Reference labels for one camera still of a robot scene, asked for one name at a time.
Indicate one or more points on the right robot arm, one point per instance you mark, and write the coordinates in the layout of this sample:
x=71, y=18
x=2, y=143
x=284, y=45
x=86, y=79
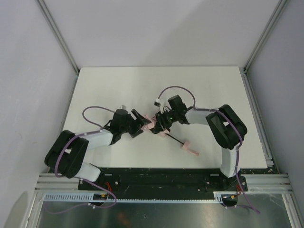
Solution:
x=227, y=128

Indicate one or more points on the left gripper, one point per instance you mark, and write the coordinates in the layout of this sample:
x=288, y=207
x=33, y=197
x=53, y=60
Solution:
x=136, y=124

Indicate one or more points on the pink folding umbrella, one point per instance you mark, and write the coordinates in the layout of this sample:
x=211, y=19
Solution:
x=185, y=145

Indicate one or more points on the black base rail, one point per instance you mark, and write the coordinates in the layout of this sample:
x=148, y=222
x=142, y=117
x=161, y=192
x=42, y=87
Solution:
x=166, y=184

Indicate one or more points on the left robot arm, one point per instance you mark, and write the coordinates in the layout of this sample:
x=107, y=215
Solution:
x=66, y=156

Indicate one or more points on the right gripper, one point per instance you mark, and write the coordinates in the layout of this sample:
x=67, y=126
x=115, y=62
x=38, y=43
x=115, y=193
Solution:
x=159, y=122

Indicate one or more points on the grey cable duct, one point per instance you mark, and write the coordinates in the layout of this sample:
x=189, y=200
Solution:
x=216, y=197

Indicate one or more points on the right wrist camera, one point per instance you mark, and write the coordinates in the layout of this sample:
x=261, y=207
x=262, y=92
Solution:
x=161, y=105

